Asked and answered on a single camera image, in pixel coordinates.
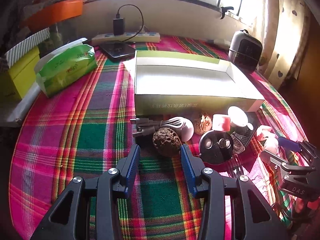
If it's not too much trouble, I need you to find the white green round mirror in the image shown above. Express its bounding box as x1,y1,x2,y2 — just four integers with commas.
227,106,253,131

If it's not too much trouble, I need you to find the black round disc gadget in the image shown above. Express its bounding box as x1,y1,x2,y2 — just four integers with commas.
199,130,234,165

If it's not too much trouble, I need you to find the red white small clip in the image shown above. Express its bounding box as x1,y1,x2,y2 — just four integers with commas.
212,114,231,132

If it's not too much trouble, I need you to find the white round earbud case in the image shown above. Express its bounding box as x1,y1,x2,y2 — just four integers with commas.
173,116,194,142

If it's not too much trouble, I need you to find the right hand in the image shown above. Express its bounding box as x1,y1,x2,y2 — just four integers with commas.
293,197,320,213

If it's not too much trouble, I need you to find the plaid bed cloth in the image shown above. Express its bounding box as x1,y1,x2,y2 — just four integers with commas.
9,35,307,239

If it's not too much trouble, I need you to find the grey black mini heater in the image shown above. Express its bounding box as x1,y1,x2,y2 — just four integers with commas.
228,29,263,73

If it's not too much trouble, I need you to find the heart pattern curtain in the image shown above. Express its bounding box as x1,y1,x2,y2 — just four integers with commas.
253,0,311,89

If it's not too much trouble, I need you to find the yellow box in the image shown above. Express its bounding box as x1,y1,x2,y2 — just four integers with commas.
0,46,40,103

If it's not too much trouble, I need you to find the green white cardboard box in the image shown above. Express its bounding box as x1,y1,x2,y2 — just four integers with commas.
124,50,265,116

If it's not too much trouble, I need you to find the green tissue pack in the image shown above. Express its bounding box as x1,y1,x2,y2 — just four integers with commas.
34,38,97,98

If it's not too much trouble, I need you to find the black window hook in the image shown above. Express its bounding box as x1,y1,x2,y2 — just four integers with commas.
220,7,234,20

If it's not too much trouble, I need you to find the black smartphone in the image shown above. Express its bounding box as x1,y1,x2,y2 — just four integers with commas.
99,42,136,61

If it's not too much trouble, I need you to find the striped box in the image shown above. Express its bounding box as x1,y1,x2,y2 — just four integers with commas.
1,28,50,70

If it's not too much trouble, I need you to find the white power strip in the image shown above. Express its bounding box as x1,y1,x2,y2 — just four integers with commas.
91,32,161,46

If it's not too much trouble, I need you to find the orange storage bin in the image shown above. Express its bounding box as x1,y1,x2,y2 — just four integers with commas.
20,0,83,32

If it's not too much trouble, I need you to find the black charger with cable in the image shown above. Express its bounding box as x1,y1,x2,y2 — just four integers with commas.
113,4,144,43

